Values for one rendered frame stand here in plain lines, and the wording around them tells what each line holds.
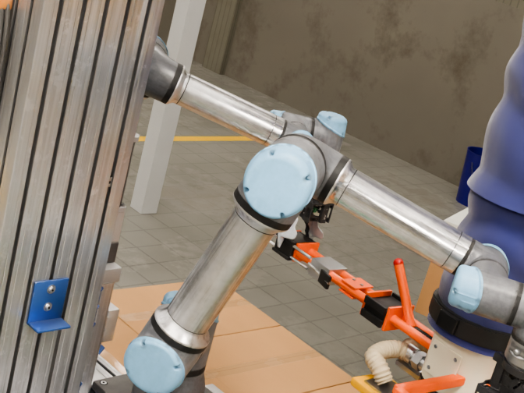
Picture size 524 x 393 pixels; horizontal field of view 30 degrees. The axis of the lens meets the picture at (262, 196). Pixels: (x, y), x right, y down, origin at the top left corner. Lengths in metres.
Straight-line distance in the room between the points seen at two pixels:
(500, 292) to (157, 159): 4.38
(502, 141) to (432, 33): 7.02
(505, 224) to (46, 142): 0.88
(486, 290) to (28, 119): 0.82
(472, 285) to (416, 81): 7.37
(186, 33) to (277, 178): 4.13
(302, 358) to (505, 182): 1.70
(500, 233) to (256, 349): 1.65
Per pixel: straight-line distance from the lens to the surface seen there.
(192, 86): 2.17
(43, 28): 1.65
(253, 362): 3.35
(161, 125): 5.80
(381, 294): 2.30
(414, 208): 1.77
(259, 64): 10.28
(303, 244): 2.46
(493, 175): 1.94
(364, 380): 2.18
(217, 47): 10.65
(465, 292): 1.65
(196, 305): 1.74
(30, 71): 1.67
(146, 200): 5.95
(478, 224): 1.98
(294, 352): 3.50
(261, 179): 1.61
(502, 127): 1.92
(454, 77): 8.75
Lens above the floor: 2.06
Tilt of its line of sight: 18 degrees down
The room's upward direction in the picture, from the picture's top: 15 degrees clockwise
